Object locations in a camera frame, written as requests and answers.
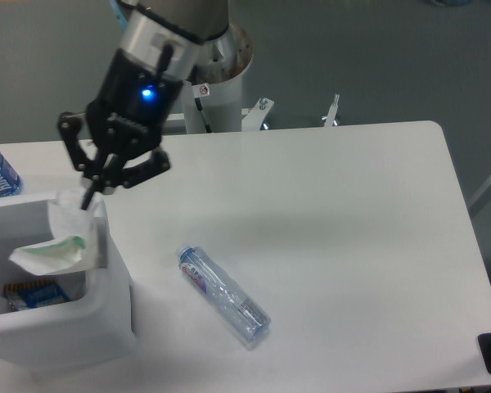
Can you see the white trash can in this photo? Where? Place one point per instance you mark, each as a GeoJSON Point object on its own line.
{"type": "Point", "coordinates": [95, 326]}

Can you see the blue snack packet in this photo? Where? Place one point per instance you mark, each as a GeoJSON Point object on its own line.
{"type": "Point", "coordinates": [34, 294]}

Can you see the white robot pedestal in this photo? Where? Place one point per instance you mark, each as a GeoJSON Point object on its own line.
{"type": "Point", "coordinates": [212, 95]}

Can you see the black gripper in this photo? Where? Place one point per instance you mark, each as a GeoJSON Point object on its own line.
{"type": "Point", "coordinates": [133, 103]}

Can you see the crushed clear plastic bottle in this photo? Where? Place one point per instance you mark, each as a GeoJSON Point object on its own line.
{"type": "Point", "coordinates": [239, 309]}

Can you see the white pedestal base frame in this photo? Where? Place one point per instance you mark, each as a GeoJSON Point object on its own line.
{"type": "Point", "coordinates": [253, 119]}

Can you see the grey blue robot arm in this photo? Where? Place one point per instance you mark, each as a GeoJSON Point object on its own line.
{"type": "Point", "coordinates": [153, 26]}

